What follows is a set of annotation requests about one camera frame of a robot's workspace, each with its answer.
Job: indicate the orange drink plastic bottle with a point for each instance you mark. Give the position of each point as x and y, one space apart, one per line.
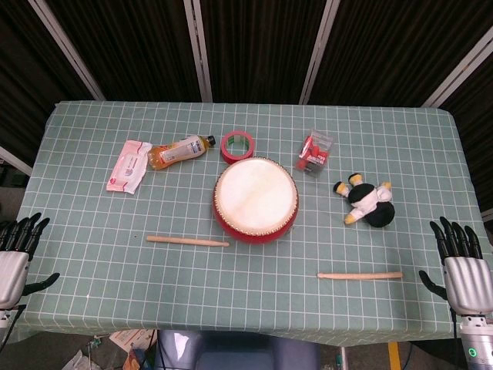
173 153

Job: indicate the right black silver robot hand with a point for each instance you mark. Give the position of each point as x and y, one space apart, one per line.
468 283

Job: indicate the white printed paper carton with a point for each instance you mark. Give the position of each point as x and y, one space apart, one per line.
133 340

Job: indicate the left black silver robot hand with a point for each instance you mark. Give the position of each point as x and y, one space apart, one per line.
13 277

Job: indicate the pink white wet wipes pack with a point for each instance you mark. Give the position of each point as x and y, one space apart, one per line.
129 167

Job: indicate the black white plush toy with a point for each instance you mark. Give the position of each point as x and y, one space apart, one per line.
366 200

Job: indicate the red tape roll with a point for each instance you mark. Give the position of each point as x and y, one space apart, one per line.
237 154

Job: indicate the crumpled white paper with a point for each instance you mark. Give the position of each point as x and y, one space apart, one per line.
77 360

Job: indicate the green gridded cutting mat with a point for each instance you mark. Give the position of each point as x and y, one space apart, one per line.
154 289

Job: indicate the wooden drumstick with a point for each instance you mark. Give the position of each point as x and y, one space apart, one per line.
362 276
185 241

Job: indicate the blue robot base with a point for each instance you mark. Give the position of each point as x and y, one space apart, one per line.
239 350

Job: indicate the clear box with red pieces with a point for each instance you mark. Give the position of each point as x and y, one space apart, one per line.
314 156

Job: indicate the red drum with white skin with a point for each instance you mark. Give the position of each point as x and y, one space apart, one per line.
254 196

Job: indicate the white partition post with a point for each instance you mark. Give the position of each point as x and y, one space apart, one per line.
198 50
317 54
69 54
458 73

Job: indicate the yellow floor tape strip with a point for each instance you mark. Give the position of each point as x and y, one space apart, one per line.
393 354

